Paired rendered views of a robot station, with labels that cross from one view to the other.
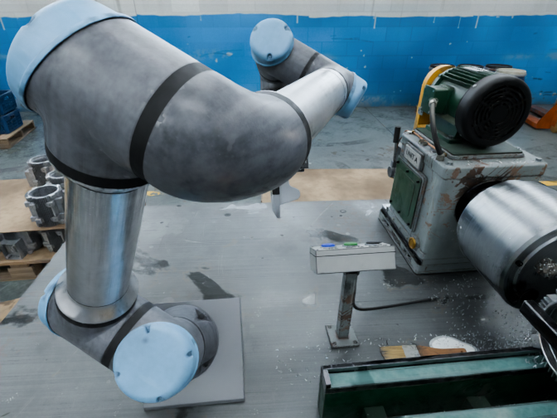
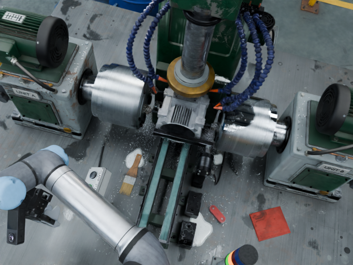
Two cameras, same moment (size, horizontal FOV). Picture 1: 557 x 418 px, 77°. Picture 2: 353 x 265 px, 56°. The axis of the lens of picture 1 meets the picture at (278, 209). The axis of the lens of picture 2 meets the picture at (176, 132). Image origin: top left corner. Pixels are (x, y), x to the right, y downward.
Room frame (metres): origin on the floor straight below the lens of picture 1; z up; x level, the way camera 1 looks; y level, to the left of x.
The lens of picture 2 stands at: (0.28, 0.12, 2.23)
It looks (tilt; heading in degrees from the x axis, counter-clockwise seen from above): 62 degrees down; 280
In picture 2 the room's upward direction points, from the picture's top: 10 degrees clockwise
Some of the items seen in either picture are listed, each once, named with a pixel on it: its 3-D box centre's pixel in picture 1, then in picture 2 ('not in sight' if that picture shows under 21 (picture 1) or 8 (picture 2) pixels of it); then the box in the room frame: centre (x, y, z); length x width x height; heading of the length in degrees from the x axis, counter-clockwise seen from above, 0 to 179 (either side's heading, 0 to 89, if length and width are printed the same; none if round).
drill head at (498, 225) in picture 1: (513, 230); (113, 93); (0.70, -0.57, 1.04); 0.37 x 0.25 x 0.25; 6
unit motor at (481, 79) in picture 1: (444, 140); (27, 63); (1.03, -0.51, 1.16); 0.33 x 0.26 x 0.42; 6
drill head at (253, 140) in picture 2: not in sight; (249, 126); (0.11, -0.63, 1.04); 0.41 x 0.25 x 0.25; 6
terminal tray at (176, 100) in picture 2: not in sight; (187, 93); (0.40, -0.65, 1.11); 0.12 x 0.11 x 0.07; 96
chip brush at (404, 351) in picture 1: (424, 354); (132, 174); (0.53, -0.35, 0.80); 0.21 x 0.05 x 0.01; 92
